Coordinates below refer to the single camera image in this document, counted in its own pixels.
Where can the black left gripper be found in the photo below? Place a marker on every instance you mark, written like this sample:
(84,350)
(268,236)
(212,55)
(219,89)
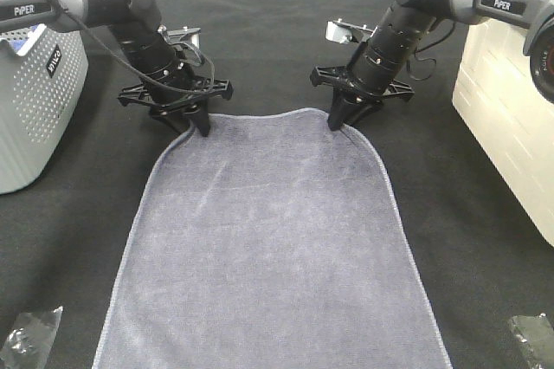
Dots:
(165,102)

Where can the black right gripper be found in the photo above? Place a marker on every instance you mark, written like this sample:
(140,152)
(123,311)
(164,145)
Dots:
(352,100)

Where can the grey-blue terry towel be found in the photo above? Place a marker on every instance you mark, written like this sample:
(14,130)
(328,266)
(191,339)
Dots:
(272,243)

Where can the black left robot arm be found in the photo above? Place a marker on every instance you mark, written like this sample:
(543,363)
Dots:
(163,60)

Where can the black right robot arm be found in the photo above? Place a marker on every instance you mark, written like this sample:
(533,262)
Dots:
(377,61)

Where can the cream storage box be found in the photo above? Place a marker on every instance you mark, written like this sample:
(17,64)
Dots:
(504,93)

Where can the grey perforated laundry basket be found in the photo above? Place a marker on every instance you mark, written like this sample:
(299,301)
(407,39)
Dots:
(39,92)

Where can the blue cloth in basket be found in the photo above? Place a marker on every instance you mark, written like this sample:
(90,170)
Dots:
(23,41)

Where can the left clear tape strip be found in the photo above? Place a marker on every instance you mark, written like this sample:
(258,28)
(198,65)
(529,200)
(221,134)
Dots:
(30,340)

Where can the clear tape strip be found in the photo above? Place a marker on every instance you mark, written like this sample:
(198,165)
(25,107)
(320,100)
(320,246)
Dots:
(30,340)
(534,334)

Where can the right clear tape strip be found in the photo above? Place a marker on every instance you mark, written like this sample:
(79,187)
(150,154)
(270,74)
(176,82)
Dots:
(534,334)

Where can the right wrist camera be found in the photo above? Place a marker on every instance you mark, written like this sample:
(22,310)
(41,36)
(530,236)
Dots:
(343,33)

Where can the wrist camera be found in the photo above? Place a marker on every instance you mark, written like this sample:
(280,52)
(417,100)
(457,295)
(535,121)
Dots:
(343,33)
(183,35)

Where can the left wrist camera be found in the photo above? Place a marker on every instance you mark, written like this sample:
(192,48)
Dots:
(183,35)

